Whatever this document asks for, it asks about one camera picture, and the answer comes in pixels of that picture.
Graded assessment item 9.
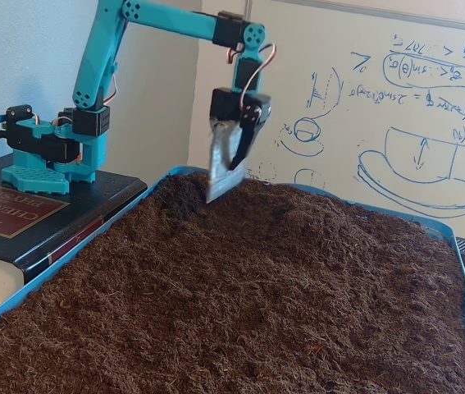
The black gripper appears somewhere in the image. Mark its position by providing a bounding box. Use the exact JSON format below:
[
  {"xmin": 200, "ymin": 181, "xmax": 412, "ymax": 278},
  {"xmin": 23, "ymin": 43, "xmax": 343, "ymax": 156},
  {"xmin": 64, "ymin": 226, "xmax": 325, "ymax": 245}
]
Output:
[{"xmin": 205, "ymin": 87, "xmax": 273, "ymax": 205}]

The brown soil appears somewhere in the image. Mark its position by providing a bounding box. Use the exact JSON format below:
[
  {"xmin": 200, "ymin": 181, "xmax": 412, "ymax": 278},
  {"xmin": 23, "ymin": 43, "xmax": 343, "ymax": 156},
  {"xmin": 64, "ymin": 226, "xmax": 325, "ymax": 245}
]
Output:
[{"xmin": 0, "ymin": 172, "xmax": 465, "ymax": 394}]

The whiteboard with blue drawings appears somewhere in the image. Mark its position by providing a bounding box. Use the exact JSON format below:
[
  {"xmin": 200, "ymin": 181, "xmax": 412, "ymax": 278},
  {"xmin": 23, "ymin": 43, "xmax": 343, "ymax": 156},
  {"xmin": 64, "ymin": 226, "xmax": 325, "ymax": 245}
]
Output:
[{"xmin": 220, "ymin": 0, "xmax": 465, "ymax": 247}]

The black chemistry handbook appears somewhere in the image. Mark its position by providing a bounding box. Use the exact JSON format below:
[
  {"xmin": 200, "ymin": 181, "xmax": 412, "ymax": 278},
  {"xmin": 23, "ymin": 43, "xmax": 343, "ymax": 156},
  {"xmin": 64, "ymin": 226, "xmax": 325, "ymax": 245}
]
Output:
[{"xmin": 0, "ymin": 154, "xmax": 149, "ymax": 317}]

